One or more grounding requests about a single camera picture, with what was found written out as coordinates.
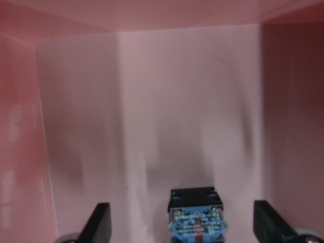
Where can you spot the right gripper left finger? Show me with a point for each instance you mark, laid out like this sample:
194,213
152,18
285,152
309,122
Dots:
98,227

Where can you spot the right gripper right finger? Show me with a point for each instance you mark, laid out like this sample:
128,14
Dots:
269,226

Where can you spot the yellow push button switch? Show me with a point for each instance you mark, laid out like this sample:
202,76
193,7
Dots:
196,215

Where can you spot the pink plastic bin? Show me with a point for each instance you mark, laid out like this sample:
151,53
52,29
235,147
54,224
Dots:
122,101

